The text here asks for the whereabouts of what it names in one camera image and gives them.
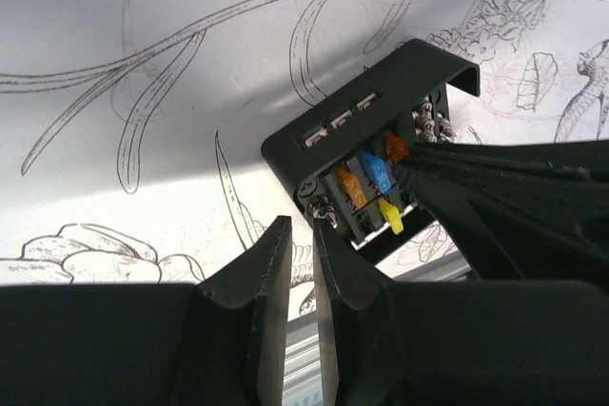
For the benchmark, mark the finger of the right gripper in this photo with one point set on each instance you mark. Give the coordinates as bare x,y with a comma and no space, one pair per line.
517,212

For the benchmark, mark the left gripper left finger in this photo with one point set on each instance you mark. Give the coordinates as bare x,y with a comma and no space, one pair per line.
235,332

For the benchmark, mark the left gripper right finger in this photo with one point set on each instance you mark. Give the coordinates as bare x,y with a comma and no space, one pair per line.
430,357

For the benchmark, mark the black fuse box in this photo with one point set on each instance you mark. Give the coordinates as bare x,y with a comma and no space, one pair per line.
336,161

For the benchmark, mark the floral patterned table mat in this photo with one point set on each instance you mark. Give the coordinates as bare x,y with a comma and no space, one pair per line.
131,129

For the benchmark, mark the aluminium rail frame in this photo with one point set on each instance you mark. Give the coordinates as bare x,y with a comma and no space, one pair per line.
306,379

